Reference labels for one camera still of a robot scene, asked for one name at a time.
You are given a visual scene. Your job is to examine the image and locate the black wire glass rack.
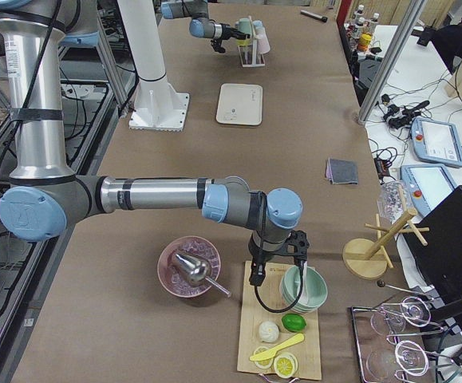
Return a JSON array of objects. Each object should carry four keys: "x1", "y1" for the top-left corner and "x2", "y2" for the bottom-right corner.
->
[{"x1": 349, "y1": 287, "x2": 462, "y2": 382}]

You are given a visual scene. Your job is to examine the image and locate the blue teach pendant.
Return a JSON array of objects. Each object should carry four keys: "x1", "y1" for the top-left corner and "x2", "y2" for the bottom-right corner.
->
[
  {"x1": 401, "y1": 164, "x2": 456, "y2": 217},
  {"x1": 411, "y1": 116, "x2": 462, "y2": 168}
]

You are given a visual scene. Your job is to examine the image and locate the wooden mug tree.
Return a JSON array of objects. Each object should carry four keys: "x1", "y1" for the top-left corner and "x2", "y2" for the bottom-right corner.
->
[{"x1": 342, "y1": 184, "x2": 429, "y2": 280}]

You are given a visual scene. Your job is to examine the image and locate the lemon slice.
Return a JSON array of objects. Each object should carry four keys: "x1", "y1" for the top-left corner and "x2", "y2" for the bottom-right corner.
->
[{"x1": 273, "y1": 353, "x2": 298, "y2": 379}]

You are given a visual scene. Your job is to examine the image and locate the green plastic cup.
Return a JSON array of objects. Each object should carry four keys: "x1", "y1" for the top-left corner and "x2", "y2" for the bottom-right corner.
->
[{"x1": 235, "y1": 18, "x2": 252, "y2": 38}]

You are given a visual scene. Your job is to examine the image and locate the white ceramic spoon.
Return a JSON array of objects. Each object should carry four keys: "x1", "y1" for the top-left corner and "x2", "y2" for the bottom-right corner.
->
[{"x1": 295, "y1": 275, "x2": 309, "y2": 305}]

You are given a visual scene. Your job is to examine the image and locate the white wire cup rack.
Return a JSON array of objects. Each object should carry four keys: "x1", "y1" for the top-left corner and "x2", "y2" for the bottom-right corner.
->
[{"x1": 237, "y1": 16, "x2": 266, "y2": 67}]

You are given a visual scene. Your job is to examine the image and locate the metal ice scoop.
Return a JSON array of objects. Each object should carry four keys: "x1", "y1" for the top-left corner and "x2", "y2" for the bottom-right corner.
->
[{"x1": 172, "y1": 251, "x2": 231, "y2": 298}]

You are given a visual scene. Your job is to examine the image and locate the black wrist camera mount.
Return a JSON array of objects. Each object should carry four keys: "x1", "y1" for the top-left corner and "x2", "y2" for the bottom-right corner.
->
[{"x1": 282, "y1": 230, "x2": 310, "y2": 267}]

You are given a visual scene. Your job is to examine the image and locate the stacked green bowls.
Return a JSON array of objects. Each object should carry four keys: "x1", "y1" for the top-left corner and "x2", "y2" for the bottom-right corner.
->
[{"x1": 279, "y1": 266, "x2": 328, "y2": 314}]

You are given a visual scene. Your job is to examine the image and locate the white steamed bun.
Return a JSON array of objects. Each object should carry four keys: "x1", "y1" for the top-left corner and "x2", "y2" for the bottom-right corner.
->
[{"x1": 258, "y1": 321, "x2": 280, "y2": 343}]

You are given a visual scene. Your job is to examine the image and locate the aluminium frame post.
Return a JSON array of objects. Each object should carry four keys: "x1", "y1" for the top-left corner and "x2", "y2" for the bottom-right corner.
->
[{"x1": 357, "y1": 0, "x2": 426, "y2": 125}]

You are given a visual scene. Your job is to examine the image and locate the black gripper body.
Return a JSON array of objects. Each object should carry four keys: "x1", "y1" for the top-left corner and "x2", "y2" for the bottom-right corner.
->
[
  {"x1": 248, "y1": 234, "x2": 282, "y2": 275},
  {"x1": 217, "y1": 23, "x2": 235, "y2": 40}
]

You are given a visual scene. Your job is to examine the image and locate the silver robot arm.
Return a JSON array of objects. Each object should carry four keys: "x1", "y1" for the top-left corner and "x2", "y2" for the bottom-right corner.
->
[
  {"x1": 160, "y1": 0, "x2": 251, "y2": 42},
  {"x1": 0, "y1": 1, "x2": 309, "y2": 286}
]

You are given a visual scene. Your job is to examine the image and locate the yellow plastic knife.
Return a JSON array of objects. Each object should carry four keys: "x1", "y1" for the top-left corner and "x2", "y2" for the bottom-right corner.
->
[{"x1": 249, "y1": 334, "x2": 305, "y2": 361}]

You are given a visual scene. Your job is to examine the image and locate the cream rabbit tray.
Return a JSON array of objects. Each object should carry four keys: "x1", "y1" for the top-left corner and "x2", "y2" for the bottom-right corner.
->
[{"x1": 215, "y1": 83, "x2": 263, "y2": 126}]

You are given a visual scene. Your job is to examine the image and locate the metal tube with black cap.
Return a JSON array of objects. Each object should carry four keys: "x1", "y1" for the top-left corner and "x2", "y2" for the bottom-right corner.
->
[{"x1": 300, "y1": 10, "x2": 328, "y2": 23}]

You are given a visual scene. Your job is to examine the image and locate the green lime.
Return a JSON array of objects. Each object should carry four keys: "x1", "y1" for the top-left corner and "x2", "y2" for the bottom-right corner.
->
[{"x1": 281, "y1": 313, "x2": 307, "y2": 333}]

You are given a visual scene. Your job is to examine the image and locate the pink bowl with ice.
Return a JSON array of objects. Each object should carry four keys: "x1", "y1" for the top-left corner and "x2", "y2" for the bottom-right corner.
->
[{"x1": 157, "y1": 236, "x2": 221, "y2": 298}]

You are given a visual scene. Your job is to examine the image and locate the wooden cutting board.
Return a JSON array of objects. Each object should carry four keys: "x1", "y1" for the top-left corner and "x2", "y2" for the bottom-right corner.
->
[{"x1": 235, "y1": 259, "x2": 322, "y2": 379}]

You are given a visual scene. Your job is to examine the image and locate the pink plastic cup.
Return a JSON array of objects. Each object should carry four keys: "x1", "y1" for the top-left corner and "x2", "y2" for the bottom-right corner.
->
[{"x1": 256, "y1": 34, "x2": 270, "y2": 54}]

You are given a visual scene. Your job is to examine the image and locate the grey folded cloth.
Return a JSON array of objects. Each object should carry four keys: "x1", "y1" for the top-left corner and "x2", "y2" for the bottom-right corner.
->
[{"x1": 326, "y1": 158, "x2": 358, "y2": 184}]

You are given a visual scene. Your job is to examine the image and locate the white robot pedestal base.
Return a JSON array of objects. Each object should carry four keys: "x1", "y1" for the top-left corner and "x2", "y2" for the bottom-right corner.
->
[{"x1": 117, "y1": 0, "x2": 189, "y2": 132}]

